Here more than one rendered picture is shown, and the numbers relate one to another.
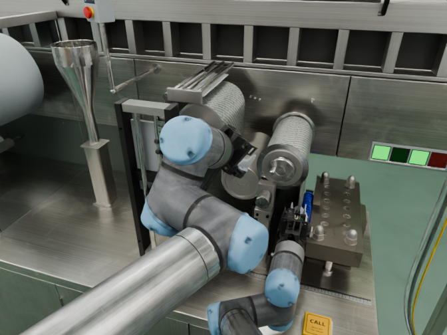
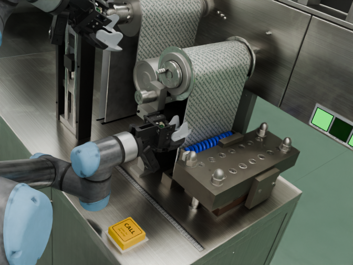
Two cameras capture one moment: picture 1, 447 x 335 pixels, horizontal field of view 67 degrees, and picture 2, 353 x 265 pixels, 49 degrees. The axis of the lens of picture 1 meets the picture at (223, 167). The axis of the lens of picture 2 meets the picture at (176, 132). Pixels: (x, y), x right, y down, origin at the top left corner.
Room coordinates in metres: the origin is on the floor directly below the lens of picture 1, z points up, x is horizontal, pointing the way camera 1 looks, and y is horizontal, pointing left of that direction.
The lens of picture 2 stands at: (-0.04, -0.62, 1.69)
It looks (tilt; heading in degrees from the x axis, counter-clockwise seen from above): 33 degrees down; 25
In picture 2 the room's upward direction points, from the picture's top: 11 degrees clockwise
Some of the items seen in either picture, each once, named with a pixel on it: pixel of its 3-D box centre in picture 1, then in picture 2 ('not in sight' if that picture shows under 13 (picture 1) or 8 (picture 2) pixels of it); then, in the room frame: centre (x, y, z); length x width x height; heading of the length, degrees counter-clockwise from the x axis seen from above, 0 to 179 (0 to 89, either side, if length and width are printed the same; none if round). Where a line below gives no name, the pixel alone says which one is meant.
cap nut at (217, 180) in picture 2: (351, 236); (218, 176); (0.77, -0.38, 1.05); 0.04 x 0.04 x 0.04
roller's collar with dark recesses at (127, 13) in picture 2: not in sight; (118, 13); (0.89, 0.08, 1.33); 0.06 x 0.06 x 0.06; 72
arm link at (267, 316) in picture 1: (273, 307); (89, 185); (0.55, -0.13, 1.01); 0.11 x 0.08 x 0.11; 103
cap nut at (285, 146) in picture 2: (350, 181); (287, 143); (1.07, -0.48, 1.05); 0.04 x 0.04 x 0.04
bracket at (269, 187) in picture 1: (263, 227); (146, 131); (0.80, -0.12, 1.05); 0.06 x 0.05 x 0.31; 162
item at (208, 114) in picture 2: (302, 187); (211, 116); (0.93, -0.26, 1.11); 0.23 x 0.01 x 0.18; 162
